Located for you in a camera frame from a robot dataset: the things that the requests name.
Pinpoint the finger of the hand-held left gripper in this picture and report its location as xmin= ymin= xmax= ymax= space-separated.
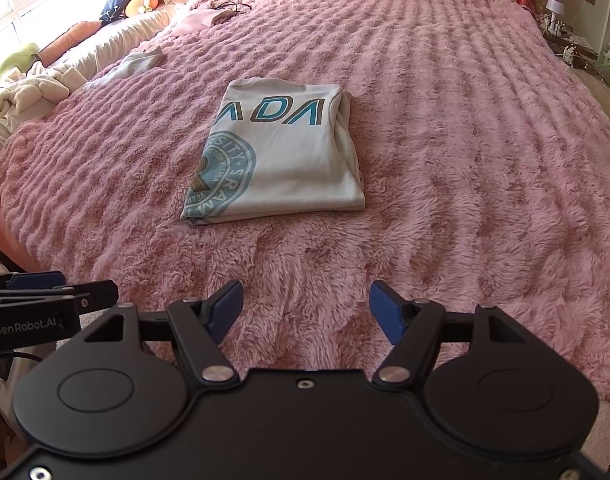
xmin=0 ymin=281 xmax=120 ymax=317
xmin=0 ymin=271 xmax=68 ymax=291

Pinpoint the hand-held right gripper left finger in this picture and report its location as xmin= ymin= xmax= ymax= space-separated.
xmin=82 ymin=280 xmax=244 ymax=391

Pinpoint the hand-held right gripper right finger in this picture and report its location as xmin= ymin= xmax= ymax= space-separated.
xmin=369 ymin=280 xmax=533 ymax=391

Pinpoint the white printed sweatshirt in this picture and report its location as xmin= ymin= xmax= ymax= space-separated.
xmin=180 ymin=76 xmax=368 ymax=224

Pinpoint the pink fluffy blanket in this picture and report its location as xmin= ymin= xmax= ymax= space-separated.
xmin=0 ymin=0 xmax=610 ymax=411

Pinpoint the crumpled white cloth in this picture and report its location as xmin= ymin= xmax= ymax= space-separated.
xmin=0 ymin=65 xmax=86 ymax=181

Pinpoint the green plush toy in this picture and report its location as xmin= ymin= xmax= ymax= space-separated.
xmin=0 ymin=42 xmax=40 ymax=78

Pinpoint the small grey cloth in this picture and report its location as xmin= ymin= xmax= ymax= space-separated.
xmin=85 ymin=46 xmax=166 ymax=91

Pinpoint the orange pillow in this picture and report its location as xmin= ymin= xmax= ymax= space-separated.
xmin=37 ymin=20 xmax=103 ymax=68

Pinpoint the cream bolster pillow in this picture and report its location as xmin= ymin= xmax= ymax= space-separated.
xmin=60 ymin=7 xmax=178 ymax=81

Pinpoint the light pink cloth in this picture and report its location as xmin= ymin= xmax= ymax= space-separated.
xmin=172 ymin=7 xmax=236 ymax=37

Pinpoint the navy patterned pillow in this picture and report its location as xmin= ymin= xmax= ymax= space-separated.
xmin=100 ymin=0 xmax=138 ymax=23

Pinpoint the yellow plush toy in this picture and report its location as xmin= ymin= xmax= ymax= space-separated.
xmin=125 ymin=0 xmax=160 ymax=17

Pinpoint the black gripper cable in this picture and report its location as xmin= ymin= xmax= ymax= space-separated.
xmin=0 ymin=352 xmax=43 ymax=381

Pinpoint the beige bed frame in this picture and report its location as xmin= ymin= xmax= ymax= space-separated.
xmin=570 ymin=62 xmax=610 ymax=126

